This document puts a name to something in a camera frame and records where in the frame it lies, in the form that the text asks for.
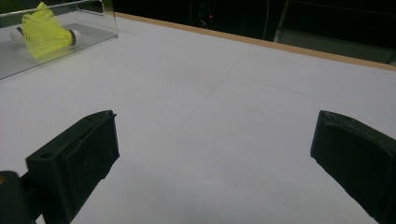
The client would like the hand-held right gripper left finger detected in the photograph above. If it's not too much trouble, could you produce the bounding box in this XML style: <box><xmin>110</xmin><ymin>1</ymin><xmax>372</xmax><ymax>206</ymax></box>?
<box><xmin>26</xmin><ymin>109</ymin><xmax>120</xmax><ymax>224</ymax></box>

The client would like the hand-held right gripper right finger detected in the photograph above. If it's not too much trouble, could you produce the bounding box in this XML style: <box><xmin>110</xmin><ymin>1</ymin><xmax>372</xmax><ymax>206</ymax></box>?
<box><xmin>310</xmin><ymin>109</ymin><xmax>396</xmax><ymax>224</ymax></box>

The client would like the yellow shuttlecock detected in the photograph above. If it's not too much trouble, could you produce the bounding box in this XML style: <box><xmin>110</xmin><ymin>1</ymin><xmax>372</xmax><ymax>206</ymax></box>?
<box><xmin>21</xmin><ymin>10</ymin><xmax>82</xmax><ymax>60</ymax></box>
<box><xmin>8</xmin><ymin>1</ymin><xmax>57</xmax><ymax>45</ymax></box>

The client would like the clear plastic container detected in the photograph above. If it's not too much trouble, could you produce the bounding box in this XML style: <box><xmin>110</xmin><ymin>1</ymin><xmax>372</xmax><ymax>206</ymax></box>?
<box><xmin>0</xmin><ymin>0</ymin><xmax>120</xmax><ymax>81</ymax></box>

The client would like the white gridded mat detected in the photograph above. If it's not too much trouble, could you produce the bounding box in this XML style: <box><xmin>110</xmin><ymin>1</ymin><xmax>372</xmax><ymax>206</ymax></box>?
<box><xmin>0</xmin><ymin>10</ymin><xmax>396</xmax><ymax>224</ymax></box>

